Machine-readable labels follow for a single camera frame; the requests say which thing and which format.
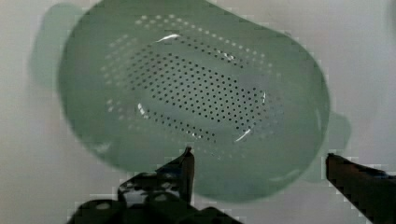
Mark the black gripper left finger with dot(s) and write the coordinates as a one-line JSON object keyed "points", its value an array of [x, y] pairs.
{"points": [[175, 177]]}

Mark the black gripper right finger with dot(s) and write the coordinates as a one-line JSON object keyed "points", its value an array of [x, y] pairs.
{"points": [[371, 191]]}

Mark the green plastic strainer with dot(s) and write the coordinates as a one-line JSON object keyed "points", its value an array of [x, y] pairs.
{"points": [[139, 81]]}

